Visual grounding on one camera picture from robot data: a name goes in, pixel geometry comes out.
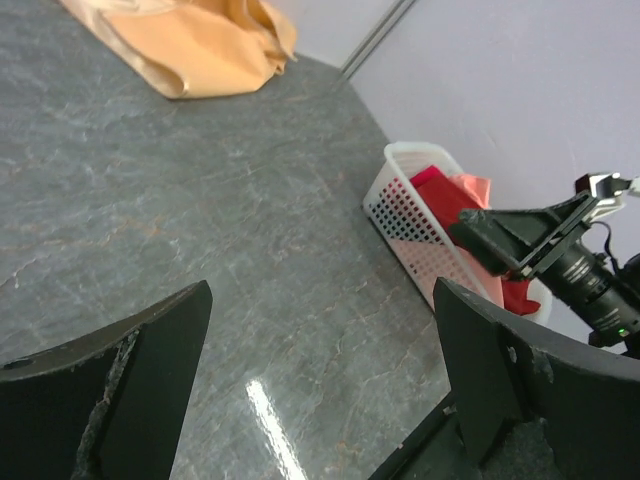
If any peach cloth napkin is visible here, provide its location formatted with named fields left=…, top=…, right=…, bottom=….
left=63, top=0, right=297, bottom=99

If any white perforated plastic basket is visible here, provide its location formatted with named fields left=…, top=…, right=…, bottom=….
left=362, top=141, right=554, bottom=325

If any aluminium frame post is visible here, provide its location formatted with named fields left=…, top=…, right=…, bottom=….
left=340, top=0, right=417, bottom=80

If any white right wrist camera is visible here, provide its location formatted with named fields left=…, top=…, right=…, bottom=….
left=574, top=172, right=639, bottom=223

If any pink cloth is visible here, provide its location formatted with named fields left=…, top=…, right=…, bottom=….
left=449, top=173, right=504, bottom=307

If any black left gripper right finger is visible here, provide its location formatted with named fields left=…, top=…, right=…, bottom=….
left=433, top=278, right=639, bottom=479

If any red cloth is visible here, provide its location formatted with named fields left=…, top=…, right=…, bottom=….
left=410, top=166, right=540, bottom=315

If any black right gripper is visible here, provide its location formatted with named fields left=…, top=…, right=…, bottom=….
left=448, top=192, right=639, bottom=356

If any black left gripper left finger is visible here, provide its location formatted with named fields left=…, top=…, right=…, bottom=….
left=1, top=281, right=212, bottom=479

